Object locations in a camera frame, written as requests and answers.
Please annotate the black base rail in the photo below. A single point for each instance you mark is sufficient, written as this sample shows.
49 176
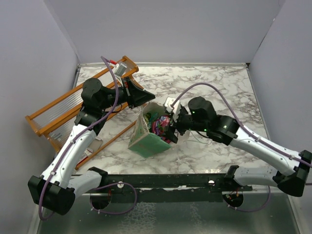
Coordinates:
160 188

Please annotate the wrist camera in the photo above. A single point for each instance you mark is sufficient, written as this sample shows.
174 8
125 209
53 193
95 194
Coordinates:
172 107
119 69

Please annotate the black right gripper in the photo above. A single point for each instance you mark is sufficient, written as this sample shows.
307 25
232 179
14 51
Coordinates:
169 131

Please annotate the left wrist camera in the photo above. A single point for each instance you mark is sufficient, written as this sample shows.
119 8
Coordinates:
119 69

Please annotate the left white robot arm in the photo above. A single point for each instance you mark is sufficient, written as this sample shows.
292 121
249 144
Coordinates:
54 189

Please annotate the green snack packet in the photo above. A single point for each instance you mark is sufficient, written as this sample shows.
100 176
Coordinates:
150 117

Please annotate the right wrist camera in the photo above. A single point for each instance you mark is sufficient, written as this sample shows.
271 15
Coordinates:
172 107

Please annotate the orange wooden rack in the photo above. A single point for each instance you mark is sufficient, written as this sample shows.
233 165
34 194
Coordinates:
55 120

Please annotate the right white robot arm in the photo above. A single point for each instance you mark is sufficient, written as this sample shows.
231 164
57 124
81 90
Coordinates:
288 170

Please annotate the small white box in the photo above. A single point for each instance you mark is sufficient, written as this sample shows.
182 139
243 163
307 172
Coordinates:
94 146

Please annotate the pink purple snack packet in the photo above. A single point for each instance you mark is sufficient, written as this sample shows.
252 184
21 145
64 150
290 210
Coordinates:
159 125

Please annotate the green paper gift bag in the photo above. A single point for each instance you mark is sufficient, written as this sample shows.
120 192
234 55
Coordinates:
147 144

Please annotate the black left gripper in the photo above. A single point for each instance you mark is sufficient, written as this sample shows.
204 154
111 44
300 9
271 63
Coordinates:
134 95

